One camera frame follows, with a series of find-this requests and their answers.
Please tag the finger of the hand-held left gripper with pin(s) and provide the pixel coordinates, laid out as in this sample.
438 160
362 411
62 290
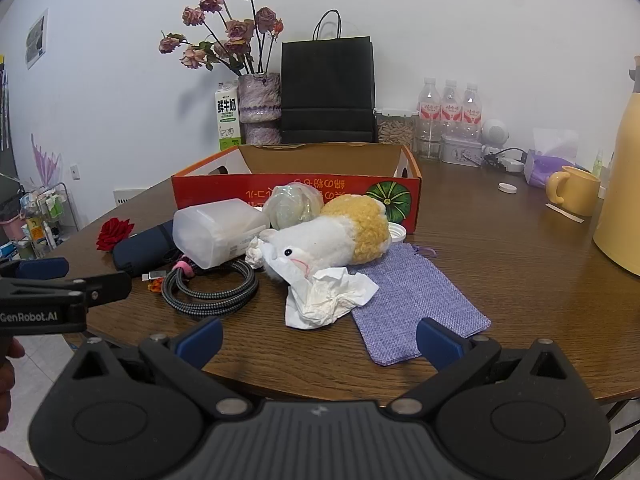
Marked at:
42 267
107 286

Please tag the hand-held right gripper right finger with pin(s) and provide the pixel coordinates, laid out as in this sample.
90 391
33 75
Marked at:
435 342

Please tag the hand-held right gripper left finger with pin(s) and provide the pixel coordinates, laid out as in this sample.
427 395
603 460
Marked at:
205 341

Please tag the dark blue pouch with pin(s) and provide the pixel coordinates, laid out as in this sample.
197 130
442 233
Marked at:
142 250

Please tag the red artificial rose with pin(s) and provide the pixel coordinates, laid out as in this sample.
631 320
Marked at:
112 234

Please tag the small white tissue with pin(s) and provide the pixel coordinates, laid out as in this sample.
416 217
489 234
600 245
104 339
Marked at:
254 255

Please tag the clear plastic container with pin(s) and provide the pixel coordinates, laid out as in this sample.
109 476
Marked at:
215 232

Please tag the white ribbed bottle cap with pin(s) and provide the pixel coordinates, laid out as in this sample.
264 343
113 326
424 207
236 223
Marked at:
397 232

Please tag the large white tissue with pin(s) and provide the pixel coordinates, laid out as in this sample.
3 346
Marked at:
320 305

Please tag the white yellow plush toy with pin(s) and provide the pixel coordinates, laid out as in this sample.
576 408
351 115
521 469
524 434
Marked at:
330 240

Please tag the red orange cardboard box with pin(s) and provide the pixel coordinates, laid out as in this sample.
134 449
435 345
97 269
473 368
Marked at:
225 192

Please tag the wooden desktop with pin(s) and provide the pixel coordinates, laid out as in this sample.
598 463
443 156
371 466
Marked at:
500 270

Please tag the person's left hand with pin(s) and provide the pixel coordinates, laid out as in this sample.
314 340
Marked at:
6 390

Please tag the small orange trinket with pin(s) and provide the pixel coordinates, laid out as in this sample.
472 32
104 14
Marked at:
155 286

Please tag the small metal adapter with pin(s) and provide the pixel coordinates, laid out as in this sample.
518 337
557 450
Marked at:
154 275

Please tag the clear iridescent plastic bag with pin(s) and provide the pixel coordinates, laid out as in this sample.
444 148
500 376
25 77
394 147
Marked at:
292 207

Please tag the small white flat lid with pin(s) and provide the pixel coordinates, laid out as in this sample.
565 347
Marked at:
506 187

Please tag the paper strip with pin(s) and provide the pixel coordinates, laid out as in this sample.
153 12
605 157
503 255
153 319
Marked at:
565 212

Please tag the white tin box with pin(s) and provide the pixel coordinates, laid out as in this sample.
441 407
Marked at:
460 152

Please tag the white power strip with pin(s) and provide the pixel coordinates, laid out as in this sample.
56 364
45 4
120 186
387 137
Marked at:
510 164

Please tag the purple tissue pack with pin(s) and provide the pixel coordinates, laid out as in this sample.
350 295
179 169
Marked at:
542 170

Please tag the white green milk carton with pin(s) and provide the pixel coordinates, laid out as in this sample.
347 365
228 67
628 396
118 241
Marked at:
227 120

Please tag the yellow mug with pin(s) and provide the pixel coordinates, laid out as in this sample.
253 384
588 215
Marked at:
577 190

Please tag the clear seed container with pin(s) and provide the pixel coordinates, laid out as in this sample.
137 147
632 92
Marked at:
395 130

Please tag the water bottle red label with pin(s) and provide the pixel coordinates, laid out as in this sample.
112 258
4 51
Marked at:
471 110
451 107
429 105

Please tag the purple ceramic vase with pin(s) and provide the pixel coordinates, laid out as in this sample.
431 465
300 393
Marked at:
259 105

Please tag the small spray bottle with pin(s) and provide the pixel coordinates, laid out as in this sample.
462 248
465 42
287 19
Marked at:
598 165

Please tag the yellow thermos jug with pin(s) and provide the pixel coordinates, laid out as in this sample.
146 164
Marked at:
622 185

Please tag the black paper bag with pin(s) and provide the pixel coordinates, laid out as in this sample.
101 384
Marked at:
327 90

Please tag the dried rose bouquet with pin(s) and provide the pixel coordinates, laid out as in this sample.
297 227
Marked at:
237 30

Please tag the white wall socket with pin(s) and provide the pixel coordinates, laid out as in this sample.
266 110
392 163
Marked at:
75 172

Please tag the purple wall decal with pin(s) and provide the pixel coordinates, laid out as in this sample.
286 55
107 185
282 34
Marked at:
45 160

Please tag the dark wall board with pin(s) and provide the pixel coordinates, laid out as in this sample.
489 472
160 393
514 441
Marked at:
4 105

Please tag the white round camera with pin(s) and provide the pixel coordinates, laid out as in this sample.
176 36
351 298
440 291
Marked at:
495 132

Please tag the wall poster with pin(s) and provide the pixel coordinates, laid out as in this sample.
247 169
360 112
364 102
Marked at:
36 40

